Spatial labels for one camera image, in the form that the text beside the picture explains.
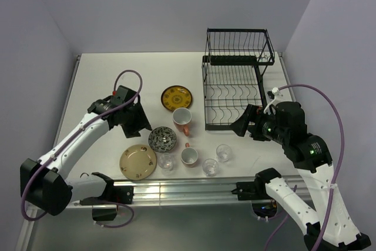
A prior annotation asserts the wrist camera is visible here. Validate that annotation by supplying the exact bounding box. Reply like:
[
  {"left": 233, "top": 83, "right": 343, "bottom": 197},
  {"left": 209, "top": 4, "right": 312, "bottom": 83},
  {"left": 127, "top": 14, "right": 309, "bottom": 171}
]
[
  {"left": 110, "top": 85, "right": 136, "bottom": 106},
  {"left": 263, "top": 87, "right": 283, "bottom": 114}
]

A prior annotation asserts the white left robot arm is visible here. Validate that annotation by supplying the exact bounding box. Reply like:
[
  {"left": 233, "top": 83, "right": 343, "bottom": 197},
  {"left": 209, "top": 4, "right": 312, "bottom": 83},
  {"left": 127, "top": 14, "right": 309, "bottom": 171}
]
[{"left": 20, "top": 95, "right": 152, "bottom": 220}]

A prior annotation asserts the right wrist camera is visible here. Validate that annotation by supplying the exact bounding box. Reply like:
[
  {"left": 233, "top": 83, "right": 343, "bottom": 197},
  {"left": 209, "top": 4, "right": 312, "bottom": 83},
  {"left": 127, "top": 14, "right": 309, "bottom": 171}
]
[{"left": 263, "top": 87, "right": 283, "bottom": 114}]

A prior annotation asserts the black white patterned bowl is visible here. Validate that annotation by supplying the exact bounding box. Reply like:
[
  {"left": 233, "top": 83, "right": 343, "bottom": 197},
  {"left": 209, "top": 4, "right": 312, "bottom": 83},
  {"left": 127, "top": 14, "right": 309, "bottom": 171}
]
[{"left": 148, "top": 126, "right": 177, "bottom": 153}]

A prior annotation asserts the large pink floral mug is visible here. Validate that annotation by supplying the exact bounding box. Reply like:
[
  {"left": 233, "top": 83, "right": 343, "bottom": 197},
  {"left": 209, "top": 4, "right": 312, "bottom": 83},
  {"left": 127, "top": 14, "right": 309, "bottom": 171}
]
[{"left": 172, "top": 108, "right": 192, "bottom": 136}]

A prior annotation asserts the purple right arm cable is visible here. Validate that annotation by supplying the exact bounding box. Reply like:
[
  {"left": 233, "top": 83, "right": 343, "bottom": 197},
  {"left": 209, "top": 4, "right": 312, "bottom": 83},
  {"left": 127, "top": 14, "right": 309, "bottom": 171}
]
[{"left": 264, "top": 83, "right": 344, "bottom": 251}]

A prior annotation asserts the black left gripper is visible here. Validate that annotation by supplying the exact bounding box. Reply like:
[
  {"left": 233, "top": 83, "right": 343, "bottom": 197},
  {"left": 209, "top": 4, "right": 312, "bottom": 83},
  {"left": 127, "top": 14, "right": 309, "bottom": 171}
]
[{"left": 121, "top": 102, "right": 151, "bottom": 138}]

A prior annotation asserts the beige floral plate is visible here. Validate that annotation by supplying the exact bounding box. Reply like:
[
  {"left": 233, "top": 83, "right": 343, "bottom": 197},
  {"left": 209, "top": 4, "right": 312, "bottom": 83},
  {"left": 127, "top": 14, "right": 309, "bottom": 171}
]
[{"left": 119, "top": 144, "right": 157, "bottom": 180}]

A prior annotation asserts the black wire dish rack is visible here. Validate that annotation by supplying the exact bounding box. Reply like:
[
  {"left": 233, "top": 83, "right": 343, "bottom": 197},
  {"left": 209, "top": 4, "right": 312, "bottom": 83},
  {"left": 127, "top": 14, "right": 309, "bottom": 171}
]
[{"left": 202, "top": 28, "right": 276, "bottom": 131}]

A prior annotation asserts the yellow patterned plate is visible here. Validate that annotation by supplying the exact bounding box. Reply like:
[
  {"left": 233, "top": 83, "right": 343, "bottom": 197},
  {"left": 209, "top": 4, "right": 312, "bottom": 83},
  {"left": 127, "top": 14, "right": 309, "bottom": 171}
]
[{"left": 161, "top": 85, "right": 193, "bottom": 112}]

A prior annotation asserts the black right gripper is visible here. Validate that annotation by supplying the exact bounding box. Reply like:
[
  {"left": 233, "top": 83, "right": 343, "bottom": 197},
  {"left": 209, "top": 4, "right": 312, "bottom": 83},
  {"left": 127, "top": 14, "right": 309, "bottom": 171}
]
[{"left": 229, "top": 102, "right": 287, "bottom": 143}]

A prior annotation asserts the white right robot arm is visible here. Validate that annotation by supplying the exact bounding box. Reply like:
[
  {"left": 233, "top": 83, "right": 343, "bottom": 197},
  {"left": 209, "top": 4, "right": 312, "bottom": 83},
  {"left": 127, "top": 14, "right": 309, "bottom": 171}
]
[{"left": 230, "top": 101, "right": 371, "bottom": 250}]

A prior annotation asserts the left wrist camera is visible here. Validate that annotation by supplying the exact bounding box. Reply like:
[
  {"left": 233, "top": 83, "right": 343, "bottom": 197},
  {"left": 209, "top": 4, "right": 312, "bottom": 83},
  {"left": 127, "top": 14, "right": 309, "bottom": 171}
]
[{"left": 110, "top": 85, "right": 136, "bottom": 106}]

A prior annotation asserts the clear glass cup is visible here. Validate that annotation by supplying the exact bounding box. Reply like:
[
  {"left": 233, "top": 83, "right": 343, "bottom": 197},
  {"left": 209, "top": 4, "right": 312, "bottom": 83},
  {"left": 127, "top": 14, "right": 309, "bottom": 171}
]
[
  {"left": 202, "top": 159, "right": 219, "bottom": 177},
  {"left": 158, "top": 153, "right": 174, "bottom": 171},
  {"left": 216, "top": 144, "right": 233, "bottom": 163}
]

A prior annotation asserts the aluminium mounting rail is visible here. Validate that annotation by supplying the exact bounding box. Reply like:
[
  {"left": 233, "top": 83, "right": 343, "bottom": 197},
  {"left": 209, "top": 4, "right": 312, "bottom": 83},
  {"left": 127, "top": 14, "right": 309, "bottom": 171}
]
[{"left": 114, "top": 177, "right": 254, "bottom": 207}]

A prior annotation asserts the small pink cup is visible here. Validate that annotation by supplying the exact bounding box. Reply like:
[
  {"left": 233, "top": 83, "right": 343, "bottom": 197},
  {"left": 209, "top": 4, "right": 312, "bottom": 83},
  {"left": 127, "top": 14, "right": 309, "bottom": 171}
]
[{"left": 180, "top": 143, "right": 199, "bottom": 168}]

